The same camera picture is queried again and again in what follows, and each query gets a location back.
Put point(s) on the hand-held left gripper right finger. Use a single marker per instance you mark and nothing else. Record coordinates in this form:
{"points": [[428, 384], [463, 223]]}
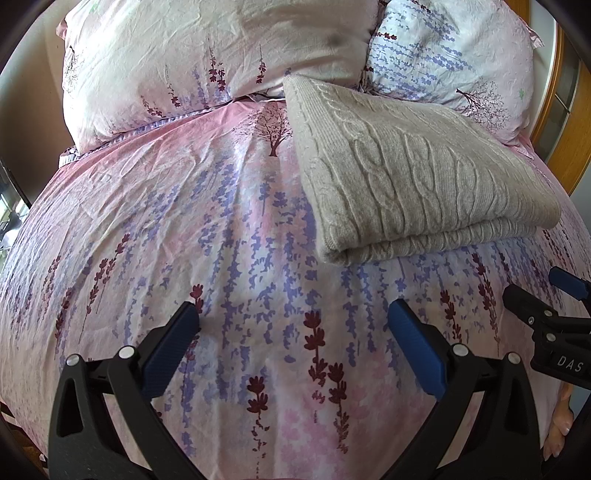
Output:
{"points": [[415, 346]]}

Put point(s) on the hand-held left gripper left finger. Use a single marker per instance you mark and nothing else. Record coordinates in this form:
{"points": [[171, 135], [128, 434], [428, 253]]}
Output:
{"points": [[171, 350]]}

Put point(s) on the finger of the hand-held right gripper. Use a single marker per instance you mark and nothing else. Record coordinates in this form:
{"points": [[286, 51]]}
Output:
{"points": [[570, 284], [524, 304]]}

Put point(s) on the person's right hand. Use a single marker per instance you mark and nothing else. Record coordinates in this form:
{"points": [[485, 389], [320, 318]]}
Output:
{"points": [[561, 429]]}

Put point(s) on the pink floral bed cover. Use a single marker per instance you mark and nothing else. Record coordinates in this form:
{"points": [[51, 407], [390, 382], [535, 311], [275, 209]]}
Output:
{"points": [[184, 184]]}

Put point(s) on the wooden headboard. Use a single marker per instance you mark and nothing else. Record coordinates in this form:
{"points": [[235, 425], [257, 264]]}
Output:
{"points": [[554, 83]]}

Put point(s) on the window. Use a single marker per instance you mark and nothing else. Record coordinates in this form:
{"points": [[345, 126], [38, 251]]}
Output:
{"points": [[11, 217]]}

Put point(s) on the blue floral tree-print pillow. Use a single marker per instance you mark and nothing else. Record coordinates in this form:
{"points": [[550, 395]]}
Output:
{"points": [[438, 46]]}

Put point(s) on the large pale floral pillow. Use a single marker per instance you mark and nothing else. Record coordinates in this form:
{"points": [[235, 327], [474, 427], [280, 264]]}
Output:
{"points": [[207, 46]]}

